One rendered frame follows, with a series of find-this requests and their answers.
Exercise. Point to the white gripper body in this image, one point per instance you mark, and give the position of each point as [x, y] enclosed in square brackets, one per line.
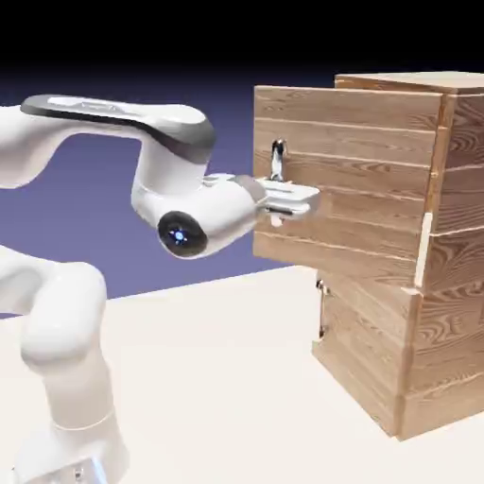
[294, 196]

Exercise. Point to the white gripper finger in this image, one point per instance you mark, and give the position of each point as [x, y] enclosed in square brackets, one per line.
[276, 221]

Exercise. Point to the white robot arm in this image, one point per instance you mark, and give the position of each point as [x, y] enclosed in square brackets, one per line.
[75, 310]

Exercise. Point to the large light wood door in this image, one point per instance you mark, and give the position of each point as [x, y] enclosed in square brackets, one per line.
[351, 143]

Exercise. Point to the small light wood door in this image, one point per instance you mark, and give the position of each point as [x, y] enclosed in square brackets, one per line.
[363, 351]

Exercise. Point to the light wood cabinet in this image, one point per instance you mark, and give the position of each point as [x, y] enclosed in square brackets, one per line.
[453, 272]

